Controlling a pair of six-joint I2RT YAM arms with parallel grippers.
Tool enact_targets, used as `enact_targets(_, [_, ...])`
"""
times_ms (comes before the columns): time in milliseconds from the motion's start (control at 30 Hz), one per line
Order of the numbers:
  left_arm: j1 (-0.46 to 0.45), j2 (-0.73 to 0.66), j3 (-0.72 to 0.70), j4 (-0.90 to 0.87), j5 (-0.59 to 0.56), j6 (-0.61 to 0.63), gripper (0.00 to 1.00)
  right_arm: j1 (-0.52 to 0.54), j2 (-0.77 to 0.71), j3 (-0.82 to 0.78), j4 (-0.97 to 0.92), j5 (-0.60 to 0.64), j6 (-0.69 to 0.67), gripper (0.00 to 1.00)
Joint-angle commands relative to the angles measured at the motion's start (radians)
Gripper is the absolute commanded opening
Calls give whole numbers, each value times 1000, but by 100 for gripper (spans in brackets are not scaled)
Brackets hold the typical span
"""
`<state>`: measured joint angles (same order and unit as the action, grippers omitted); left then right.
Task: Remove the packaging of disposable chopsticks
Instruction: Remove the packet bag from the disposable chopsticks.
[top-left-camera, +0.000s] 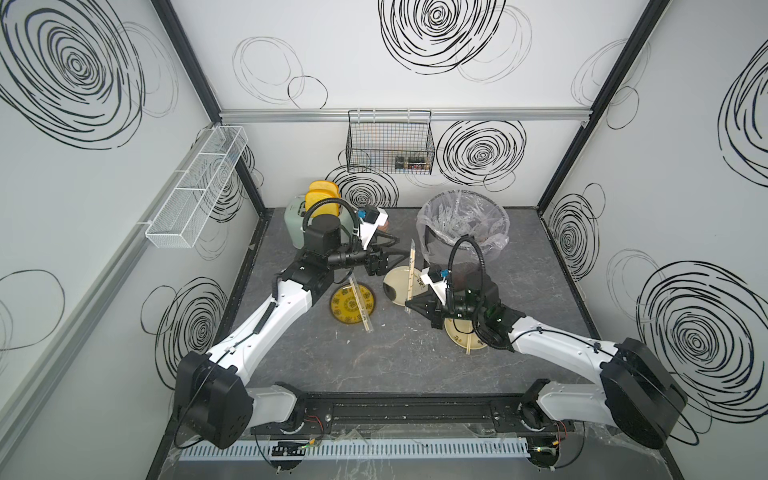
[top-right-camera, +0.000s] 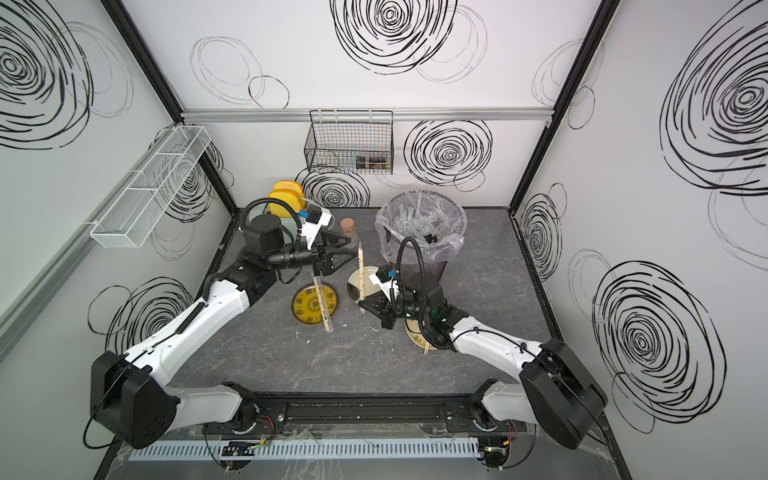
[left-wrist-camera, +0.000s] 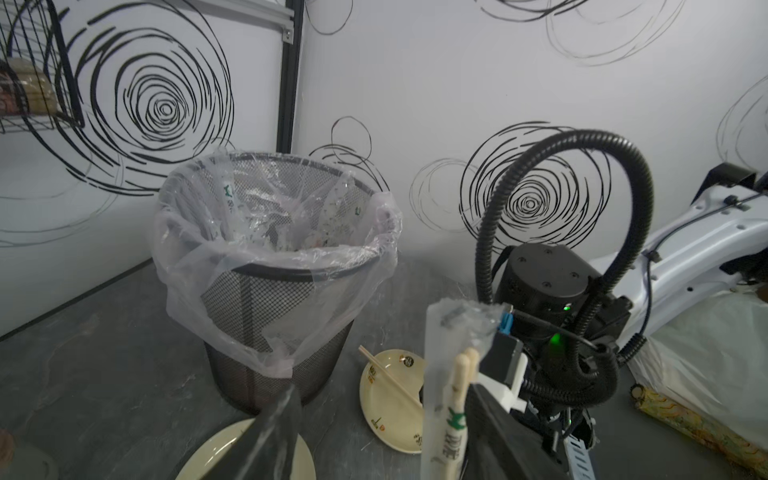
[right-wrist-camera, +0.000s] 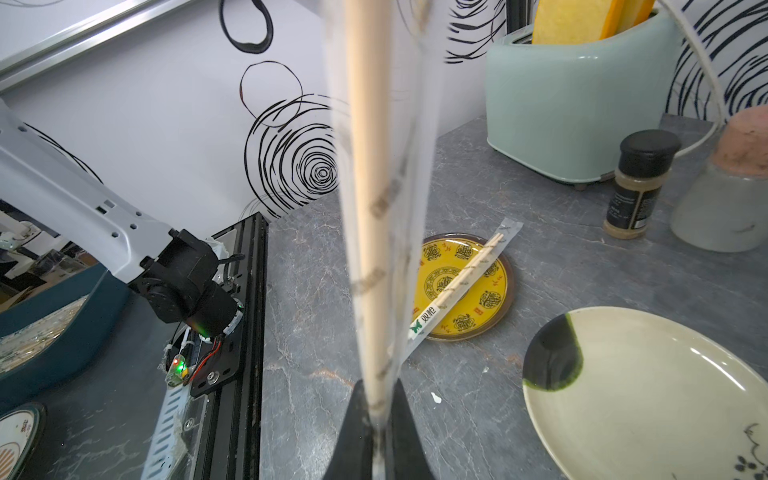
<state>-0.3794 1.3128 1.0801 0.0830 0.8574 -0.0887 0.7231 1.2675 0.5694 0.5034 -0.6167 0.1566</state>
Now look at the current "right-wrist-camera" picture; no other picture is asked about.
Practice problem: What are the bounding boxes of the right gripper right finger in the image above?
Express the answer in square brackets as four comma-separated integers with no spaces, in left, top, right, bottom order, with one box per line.
[384,379,434,480]

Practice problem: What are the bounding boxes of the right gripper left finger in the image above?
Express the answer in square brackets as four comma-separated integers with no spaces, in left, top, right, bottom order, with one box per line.
[323,380,374,480]

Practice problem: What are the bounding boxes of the chopsticks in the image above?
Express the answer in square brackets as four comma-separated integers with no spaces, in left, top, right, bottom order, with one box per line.
[323,1,448,430]
[403,217,524,361]

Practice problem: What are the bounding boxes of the teal tray of chopsticks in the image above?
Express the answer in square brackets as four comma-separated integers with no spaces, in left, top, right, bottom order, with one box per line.
[1,265,130,413]

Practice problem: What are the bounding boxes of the yellow patterned plate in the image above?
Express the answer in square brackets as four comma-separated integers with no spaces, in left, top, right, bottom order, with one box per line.
[410,232,517,343]

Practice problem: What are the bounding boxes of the cream plate with black patch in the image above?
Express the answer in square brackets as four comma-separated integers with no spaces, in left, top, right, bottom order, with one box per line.
[522,306,767,479]

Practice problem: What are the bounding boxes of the white orange sunburst plate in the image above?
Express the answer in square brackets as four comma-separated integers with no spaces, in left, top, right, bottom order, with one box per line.
[0,402,47,480]

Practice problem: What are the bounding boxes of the mint green toaster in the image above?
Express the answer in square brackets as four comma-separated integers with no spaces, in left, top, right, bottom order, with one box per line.
[485,10,683,184]

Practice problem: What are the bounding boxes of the black lid spice jar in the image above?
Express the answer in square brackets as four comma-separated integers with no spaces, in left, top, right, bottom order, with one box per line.
[603,129,681,240]

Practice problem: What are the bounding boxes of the pink lid glass jar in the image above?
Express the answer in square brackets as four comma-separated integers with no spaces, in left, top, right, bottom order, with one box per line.
[670,105,767,253]

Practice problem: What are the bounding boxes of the front yellow toast slice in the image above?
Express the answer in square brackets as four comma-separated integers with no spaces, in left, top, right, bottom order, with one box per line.
[532,0,624,45]

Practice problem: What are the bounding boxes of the yellow toast slice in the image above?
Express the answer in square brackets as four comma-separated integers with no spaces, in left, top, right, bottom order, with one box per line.
[532,0,624,45]
[616,0,655,33]

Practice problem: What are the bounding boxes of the rear yellow toast slice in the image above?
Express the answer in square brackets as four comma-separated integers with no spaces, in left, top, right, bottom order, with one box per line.
[616,0,655,33]

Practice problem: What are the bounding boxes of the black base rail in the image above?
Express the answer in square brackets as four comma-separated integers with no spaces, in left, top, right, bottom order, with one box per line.
[174,213,268,479]

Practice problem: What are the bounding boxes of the white slotted cable duct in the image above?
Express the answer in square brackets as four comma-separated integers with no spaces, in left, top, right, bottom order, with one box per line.
[140,386,190,480]

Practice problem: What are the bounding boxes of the white toaster cable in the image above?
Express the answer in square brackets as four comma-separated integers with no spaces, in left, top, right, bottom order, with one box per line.
[656,0,728,158]

